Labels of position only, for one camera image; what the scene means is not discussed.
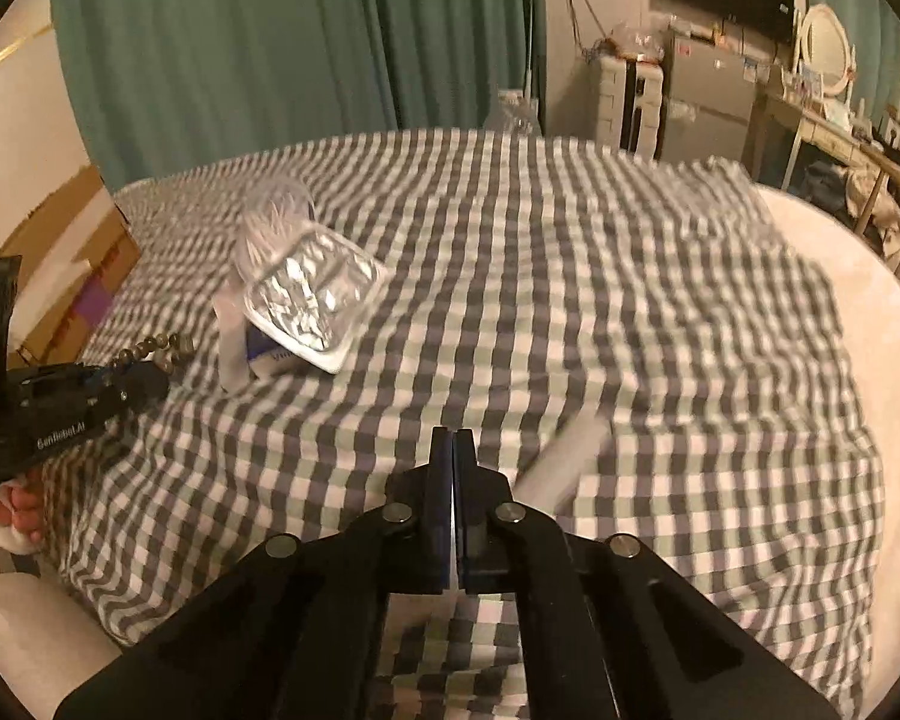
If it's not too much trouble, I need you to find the white suitcase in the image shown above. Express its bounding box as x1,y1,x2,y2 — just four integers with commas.
590,54,663,160

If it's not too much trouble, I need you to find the grey mini fridge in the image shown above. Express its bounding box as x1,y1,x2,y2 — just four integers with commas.
658,32,756,164

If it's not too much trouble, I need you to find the person left hand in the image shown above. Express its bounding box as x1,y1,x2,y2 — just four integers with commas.
0,468,43,554

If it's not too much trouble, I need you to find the white dressing table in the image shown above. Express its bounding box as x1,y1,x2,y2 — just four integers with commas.
743,91,900,236

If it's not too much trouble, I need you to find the white oval vanity mirror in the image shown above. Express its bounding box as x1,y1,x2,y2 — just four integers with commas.
798,4,857,98

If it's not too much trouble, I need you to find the checkered grey white bedsheet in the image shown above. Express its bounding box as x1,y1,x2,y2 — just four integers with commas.
45,130,883,718

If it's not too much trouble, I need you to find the green curtain large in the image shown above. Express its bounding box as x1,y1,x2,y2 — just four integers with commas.
52,0,546,190

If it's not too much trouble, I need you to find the brown cardboard box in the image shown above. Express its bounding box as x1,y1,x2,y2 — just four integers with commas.
0,166,139,367

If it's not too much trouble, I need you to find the clear water jug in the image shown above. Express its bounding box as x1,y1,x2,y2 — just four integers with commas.
482,89,543,137

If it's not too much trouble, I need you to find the clear plastic cup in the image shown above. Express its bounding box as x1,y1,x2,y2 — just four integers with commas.
233,176,315,281

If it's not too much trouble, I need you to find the green curtain by window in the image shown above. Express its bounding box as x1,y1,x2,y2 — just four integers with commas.
808,0,900,119

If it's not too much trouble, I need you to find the white paper roll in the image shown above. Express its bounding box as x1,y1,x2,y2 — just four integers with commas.
512,411,611,514

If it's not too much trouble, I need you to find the brown bead bracelet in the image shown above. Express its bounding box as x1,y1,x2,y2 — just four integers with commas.
110,330,196,377

